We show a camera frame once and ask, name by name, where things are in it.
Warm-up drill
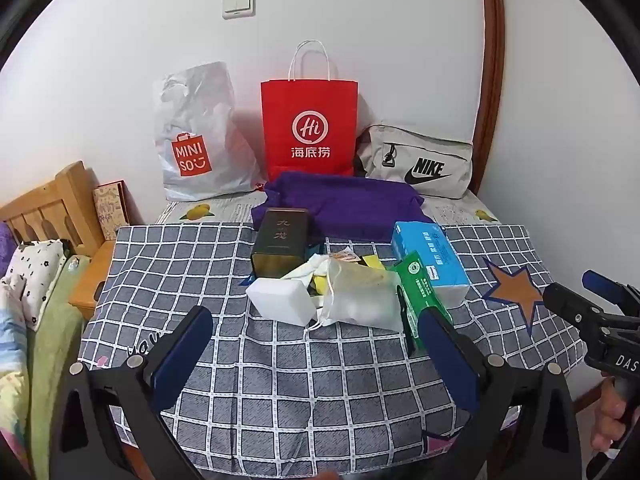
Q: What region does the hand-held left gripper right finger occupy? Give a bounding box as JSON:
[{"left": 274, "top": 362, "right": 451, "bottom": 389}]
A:
[{"left": 417, "top": 305, "right": 583, "bottom": 480}]

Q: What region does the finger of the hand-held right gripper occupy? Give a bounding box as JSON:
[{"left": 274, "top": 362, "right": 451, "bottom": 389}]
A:
[
  {"left": 542, "top": 281, "right": 621, "bottom": 356},
  {"left": 581, "top": 269, "right": 640, "bottom": 316}
]

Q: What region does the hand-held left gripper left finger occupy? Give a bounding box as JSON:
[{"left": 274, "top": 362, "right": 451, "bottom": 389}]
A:
[{"left": 50, "top": 305, "right": 216, "bottom": 480}]

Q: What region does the green wipes packet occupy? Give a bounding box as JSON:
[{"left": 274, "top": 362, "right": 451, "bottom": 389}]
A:
[{"left": 392, "top": 251, "right": 453, "bottom": 351}]

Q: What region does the white drawstring pouch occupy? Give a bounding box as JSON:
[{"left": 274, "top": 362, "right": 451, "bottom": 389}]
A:
[{"left": 282, "top": 252, "right": 405, "bottom": 333}]

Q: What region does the white sponge block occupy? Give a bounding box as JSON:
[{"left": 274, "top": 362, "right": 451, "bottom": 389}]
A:
[{"left": 245, "top": 277, "right": 321, "bottom": 328}]

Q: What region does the yellow zip pouch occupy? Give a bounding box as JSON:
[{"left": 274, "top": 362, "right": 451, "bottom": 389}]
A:
[{"left": 307, "top": 254, "right": 397, "bottom": 297}]

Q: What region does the person's right hand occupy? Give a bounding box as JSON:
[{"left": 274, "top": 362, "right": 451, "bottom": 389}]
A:
[{"left": 590, "top": 374, "right": 640, "bottom": 456}]

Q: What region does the grey checked blanket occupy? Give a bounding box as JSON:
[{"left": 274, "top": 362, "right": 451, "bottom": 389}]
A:
[{"left": 77, "top": 222, "right": 588, "bottom": 480}]

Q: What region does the blue tissue pack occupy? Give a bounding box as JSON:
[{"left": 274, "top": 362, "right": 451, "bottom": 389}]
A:
[{"left": 391, "top": 221, "right": 471, "bottom": 308}]

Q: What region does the green blanket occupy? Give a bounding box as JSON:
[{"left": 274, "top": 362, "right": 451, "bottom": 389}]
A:
[{"left": 25, "top": 255, "right": 93, "bottom": 466}]

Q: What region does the dark tin box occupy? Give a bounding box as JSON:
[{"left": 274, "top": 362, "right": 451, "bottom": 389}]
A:
[{"left": 250, "top": 207, "right": 313, "bottom": 281}]

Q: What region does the pastel printed quilt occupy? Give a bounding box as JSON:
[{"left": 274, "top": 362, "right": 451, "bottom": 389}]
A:
[{"left": 0, "top": 285, "right": 31, "bottom": 461}]

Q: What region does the patterned cardboard box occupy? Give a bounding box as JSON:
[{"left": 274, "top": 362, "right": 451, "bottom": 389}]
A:
[{"left": 92, "top": 181, "right": 132, "bottom": 241}]

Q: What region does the floral white pillow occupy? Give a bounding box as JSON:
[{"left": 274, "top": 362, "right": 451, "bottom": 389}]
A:
[{"left": 0, "top": 239, "right": 68, "bottom": 331}]

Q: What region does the purple cloth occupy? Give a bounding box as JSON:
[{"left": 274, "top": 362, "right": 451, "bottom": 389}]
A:
[{"left": 250, "top": 171, "right": 436, "bottom": 241}]

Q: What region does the wooden headboard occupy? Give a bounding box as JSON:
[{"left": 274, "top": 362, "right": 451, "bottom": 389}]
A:
[{"left": 0, "top": 160, "right": 121, "bottom": 321}]

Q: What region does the beige waist bag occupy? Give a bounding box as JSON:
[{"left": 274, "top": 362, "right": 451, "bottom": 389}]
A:
[{"left": 354, "top": 121, "right": 475, "bottom": 198}]

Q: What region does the white plastic shopping bag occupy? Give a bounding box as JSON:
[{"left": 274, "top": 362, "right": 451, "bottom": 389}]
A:
[{"left": 152, "top": 61, "right": 263, "bottom": 202}]

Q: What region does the red paper bag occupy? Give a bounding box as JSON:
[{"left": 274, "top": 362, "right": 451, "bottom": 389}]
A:
[{"left": 260, "top": 40, "right": 360, "bottom": 181}]

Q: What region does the brown wooden door frame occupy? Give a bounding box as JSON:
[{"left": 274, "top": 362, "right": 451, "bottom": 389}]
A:
[{"left": 470, "top": 0, "right": 506, "bottom": 196}]

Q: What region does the white wall switch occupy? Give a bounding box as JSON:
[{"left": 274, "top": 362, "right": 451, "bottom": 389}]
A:
[{"left": 221, "top": 0, "right": 256, "bottom": 20}]

